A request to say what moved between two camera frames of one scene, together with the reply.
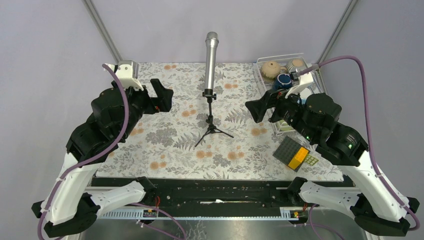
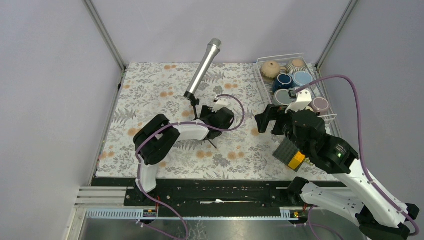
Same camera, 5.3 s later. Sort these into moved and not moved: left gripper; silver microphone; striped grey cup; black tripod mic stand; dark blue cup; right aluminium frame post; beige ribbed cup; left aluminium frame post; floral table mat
Moved: silver microphone; left gripper; black tripod mic stand
Not moved: striped grey cup; beige ribbed cup; dark blue cup; left aluminium frame post; floral table mat; right aluminium frame post
